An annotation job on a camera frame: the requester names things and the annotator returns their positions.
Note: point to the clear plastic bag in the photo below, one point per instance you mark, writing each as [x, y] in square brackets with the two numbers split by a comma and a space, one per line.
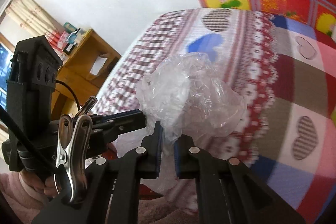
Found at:
[186, 95]

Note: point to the white paper sheet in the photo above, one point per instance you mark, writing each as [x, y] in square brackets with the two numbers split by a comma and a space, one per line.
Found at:
[98, 65]

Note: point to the beige curtain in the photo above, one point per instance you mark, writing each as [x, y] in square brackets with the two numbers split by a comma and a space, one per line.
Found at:
[31, 17]

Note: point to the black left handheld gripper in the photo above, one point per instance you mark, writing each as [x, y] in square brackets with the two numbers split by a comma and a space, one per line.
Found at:
[33, 135]

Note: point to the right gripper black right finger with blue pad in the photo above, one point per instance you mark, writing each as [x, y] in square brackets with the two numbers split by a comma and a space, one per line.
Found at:
[227, 190]

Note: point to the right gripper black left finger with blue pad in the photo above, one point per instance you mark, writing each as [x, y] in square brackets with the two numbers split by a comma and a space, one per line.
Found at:
[141, 162]

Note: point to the silver metal spring clamp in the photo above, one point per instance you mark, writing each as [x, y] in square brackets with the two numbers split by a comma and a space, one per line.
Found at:
[72, 145]

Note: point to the wooden desk with shelves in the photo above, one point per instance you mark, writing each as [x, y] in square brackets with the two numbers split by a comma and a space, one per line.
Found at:
[75, 73]

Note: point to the clutter on desk top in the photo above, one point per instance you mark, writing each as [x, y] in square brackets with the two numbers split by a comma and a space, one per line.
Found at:
[64, 43]

